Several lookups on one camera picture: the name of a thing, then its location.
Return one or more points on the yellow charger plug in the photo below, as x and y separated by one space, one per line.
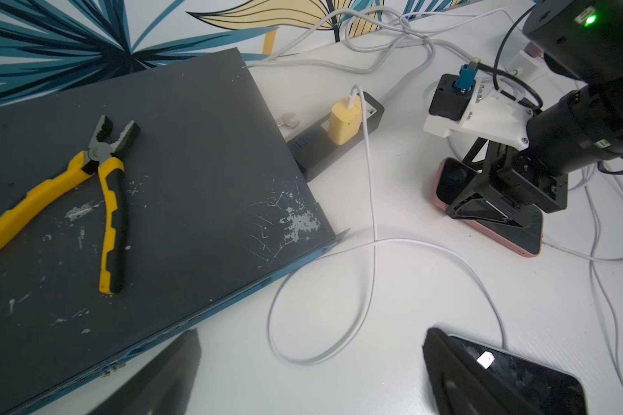
345 120

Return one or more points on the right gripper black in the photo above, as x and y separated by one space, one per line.
506 195

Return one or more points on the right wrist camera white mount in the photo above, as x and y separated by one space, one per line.
470 105

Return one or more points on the phone with pink case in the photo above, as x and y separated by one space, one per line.
493 223

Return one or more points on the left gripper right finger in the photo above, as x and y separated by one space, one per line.
462 386

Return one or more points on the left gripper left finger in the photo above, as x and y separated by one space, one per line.
164 385

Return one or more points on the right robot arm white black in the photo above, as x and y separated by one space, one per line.
582 40

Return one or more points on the white power strip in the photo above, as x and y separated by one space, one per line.
528 64

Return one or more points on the phone with light blue case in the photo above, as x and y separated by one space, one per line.
549 390

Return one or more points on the black power strip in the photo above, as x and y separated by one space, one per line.
323 143

